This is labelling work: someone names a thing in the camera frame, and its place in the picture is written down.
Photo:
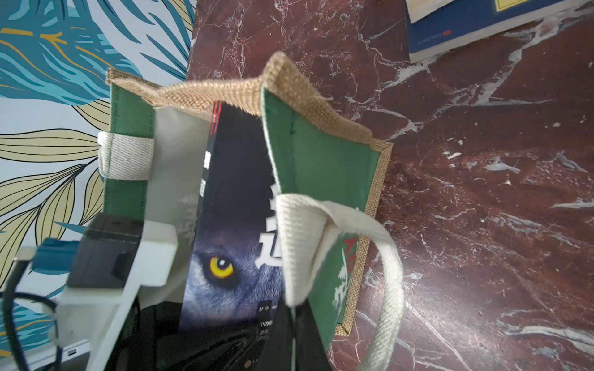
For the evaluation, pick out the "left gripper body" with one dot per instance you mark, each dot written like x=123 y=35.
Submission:
x=151 y=340

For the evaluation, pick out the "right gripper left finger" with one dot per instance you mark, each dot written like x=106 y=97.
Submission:
x=277 y=354

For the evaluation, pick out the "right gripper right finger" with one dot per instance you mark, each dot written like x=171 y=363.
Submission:
x=309 y=351

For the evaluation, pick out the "dark wolf cover book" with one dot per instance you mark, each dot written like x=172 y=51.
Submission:
x=235 y=273

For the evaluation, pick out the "green burlap Christmas bag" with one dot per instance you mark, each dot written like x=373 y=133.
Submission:
x=328 y=171

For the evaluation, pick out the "blue book middle stack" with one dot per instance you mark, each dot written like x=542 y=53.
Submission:
x=435 y=27

